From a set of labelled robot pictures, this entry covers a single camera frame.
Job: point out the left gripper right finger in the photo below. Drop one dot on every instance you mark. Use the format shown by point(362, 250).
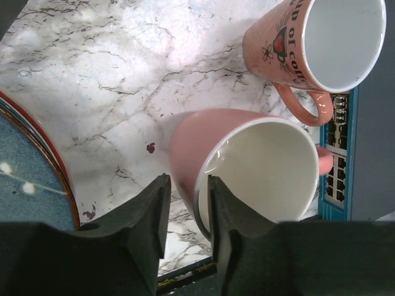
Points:
point(255, 256)

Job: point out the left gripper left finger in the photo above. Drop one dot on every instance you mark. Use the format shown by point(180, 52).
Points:
point(116, 254)

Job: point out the plain pink mug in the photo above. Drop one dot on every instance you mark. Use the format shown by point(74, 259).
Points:
point(268, 162)

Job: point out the pink printed coffee mug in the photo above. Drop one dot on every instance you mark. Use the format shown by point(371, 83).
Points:
point(310, 50)

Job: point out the blue ceramic plate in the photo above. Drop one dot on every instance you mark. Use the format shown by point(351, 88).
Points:
point(27, 182)

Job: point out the red plate under stack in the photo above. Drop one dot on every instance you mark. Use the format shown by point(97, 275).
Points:
point(46, 145)

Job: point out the blue network switch box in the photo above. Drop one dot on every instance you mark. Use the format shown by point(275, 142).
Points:
point(360, 186)

